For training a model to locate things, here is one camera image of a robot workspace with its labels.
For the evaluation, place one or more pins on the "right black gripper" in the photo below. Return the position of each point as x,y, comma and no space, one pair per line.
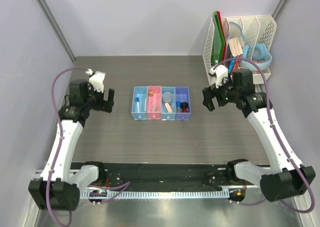
208,93

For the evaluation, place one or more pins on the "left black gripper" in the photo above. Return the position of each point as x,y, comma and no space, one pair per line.
105,105

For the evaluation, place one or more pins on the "red black stamp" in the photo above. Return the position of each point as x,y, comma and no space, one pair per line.
184,107

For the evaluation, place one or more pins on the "blue marker pen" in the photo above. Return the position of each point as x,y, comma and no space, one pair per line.
137,104

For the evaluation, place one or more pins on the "light blue drawer box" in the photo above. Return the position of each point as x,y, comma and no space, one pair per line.
141,92

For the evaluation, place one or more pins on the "blue glue stick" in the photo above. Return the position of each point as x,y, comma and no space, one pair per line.
178,107

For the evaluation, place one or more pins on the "clear tape roll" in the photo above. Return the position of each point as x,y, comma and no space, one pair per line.
167,98

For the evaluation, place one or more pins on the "pink eraser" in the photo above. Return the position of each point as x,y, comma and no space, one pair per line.
168,107

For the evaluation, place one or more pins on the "pink drawer box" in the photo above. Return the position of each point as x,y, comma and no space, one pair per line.
154,100

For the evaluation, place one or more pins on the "purple drawer box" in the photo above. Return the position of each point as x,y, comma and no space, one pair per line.
182,94

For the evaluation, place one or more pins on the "green marker pen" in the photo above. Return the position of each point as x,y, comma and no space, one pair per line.
145,104

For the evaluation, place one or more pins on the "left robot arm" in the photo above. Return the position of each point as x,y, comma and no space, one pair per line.
56,189

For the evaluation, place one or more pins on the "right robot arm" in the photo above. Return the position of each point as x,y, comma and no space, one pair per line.
287,176

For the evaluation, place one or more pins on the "books stack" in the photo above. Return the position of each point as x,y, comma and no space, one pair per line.
236,51

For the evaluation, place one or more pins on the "green folder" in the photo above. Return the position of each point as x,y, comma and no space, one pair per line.
217,46

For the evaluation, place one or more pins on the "white file organizer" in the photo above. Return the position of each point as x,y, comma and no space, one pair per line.
257,29

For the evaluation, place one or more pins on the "blue headphones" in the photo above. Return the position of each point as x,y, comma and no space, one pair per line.
261,57

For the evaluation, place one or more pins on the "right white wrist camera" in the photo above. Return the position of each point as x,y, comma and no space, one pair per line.
219,72

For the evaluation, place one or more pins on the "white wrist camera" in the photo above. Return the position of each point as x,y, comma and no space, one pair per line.
97,81
219,72

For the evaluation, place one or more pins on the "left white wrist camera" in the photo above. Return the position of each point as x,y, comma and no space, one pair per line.
97,81

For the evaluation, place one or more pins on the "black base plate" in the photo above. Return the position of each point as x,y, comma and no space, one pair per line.
156,177

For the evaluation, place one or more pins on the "white cable duct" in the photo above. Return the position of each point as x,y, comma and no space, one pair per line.
98,194

